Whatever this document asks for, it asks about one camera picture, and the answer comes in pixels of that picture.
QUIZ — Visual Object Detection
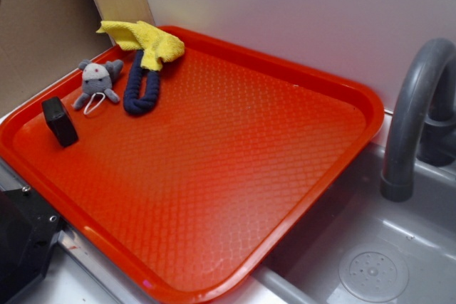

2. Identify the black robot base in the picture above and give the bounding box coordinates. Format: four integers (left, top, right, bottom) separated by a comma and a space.
1, 186, 63, 303

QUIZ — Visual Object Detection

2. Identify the small black box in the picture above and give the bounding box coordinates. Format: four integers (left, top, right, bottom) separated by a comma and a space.
41, 97, 78, 147

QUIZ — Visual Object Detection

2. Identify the red plastic tray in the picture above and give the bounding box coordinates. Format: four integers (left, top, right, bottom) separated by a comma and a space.
1, 26, 383, 303

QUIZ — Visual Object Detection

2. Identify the yellow cloth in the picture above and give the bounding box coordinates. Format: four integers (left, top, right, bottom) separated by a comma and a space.
96, 21, 185, 71

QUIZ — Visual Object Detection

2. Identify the grey plush mouse toy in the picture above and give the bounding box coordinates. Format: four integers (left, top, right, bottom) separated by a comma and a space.
73, 60, 124, 115

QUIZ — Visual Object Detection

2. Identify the grey plastic sink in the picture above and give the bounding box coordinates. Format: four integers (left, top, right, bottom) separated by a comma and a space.
254, 145, 455, 303

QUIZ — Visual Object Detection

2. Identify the grey plastic faucet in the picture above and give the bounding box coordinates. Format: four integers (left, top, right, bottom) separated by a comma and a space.
380, 38, 455, 202

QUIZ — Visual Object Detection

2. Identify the navy blue rope loop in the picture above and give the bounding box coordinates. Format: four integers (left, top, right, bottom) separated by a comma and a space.
123, 49, 162, 117

